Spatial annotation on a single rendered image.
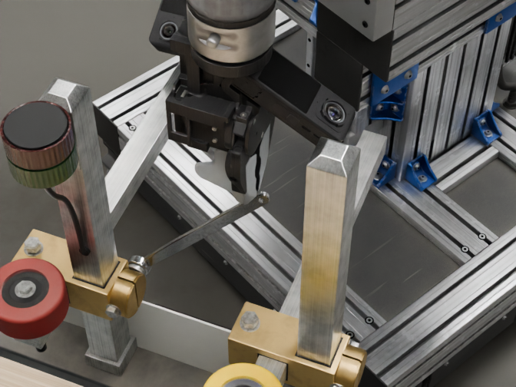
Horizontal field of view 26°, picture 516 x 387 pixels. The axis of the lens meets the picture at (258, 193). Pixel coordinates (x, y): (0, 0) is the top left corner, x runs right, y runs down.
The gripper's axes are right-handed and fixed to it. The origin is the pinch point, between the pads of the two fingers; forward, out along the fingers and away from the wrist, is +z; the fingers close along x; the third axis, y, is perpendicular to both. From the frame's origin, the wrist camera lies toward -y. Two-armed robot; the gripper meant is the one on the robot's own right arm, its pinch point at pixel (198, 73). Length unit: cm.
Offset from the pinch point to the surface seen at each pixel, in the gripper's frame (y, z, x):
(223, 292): 22, 83, 8
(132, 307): -36.5, -1.4, -8.4
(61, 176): -42, -27, -6
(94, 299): -37.9, -2.8, -4.7
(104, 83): 66, 83, 57
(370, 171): -10.4, -3.0, -26.3
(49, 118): -39, -31, -5
